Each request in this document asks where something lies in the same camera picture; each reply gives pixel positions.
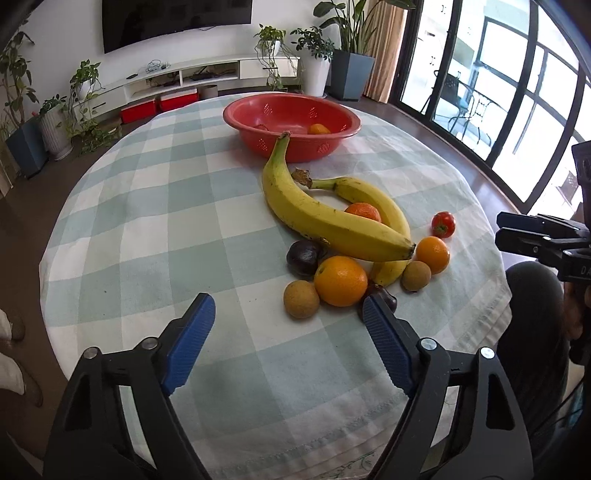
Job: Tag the outdoor metal chair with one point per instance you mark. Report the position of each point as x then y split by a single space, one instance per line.
455 92

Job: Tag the white television cabinet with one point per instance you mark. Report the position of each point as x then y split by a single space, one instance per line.
221 69

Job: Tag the large plant in blue-grey pot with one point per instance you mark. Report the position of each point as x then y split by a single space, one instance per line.
353 74

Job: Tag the tangerine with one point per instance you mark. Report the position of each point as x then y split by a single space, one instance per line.
364 211

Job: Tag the red tomato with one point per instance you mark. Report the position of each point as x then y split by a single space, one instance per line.
443 225

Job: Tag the large orange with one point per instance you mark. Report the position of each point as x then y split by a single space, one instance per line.
340 281

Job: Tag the tall plant in blue pot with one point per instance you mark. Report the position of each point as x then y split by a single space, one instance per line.
27 147

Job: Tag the person's leg in dark trousers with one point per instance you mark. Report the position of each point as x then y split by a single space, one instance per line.
531 323

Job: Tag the person's right hand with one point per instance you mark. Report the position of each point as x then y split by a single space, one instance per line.
573 304

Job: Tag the brown round fruit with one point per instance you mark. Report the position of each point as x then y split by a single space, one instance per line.
415 276
301 300

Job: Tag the small grey pot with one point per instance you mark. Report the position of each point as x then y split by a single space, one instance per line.
210 91

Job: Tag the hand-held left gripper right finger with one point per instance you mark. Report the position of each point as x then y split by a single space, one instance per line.
385 341

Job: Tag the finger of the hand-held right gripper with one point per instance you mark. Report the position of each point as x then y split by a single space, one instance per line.
526 247
531 222

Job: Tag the dark purple passion fruit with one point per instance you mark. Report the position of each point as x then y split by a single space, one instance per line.
302 258
387 297

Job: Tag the black framed sliding glass door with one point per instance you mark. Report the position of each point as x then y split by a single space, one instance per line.
535 69

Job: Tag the black set-top box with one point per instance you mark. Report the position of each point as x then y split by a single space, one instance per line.
203 75

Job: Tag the green white checked tablecloth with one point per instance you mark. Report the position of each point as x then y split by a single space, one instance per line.
161 207

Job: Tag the red storage box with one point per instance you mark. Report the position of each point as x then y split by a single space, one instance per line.
138 111
179 100

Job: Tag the leafy plant in white pot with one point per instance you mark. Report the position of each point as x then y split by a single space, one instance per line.
316 74

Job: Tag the small yellow banana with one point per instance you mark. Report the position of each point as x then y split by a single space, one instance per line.
369 191

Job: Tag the large yellow banana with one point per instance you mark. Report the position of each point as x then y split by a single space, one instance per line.
323 226

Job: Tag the trailing pothos in white pot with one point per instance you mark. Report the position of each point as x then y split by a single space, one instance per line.
85 85
272 46

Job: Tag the red plastic basin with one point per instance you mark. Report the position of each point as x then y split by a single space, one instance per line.
258 147

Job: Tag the wall-mounted black television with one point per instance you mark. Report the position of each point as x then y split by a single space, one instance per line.
175 18

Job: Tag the beige curtain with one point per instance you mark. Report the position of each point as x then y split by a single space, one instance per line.
388 50

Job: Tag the plant in ribbed white pot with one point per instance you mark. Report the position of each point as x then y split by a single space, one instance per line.
55 131

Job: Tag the outdoor metal table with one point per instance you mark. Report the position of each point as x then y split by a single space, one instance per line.
480 104

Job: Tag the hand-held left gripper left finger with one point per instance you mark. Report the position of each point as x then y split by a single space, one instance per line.
191 341

